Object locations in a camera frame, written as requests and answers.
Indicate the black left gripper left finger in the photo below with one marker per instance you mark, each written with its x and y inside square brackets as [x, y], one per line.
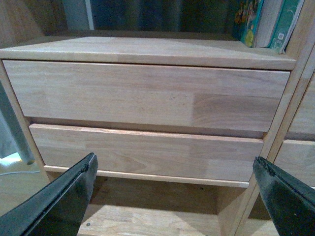
[57, 209]

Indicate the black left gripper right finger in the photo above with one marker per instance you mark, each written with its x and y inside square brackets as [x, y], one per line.
[289, 202]

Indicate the lower right wooden drawer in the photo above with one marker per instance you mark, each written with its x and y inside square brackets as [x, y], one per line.
[298, 159]

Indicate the wooden drawer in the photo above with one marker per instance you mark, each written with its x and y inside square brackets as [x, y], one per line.
[298, 159]
[149, 155]
[304, 119]
[210, 98]

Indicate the upper right wooden drawer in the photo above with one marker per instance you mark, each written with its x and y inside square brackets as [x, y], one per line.
[304, 119]

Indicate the upper left wooden drawer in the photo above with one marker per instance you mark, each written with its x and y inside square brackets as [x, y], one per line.
[210, 98]

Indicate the grey metal leg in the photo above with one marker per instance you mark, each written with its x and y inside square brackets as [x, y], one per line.
[12, 138]

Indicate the lower left wooden drawer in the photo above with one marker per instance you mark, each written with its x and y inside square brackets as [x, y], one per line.
[149, 155]

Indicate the wooden bookshelf unit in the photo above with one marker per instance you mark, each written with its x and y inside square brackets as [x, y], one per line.
[124, 206]

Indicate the teal cover book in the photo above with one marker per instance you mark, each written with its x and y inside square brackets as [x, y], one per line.
[285, 24]

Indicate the colourful green picture book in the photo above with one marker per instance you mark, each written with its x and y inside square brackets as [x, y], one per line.
[245, 20]

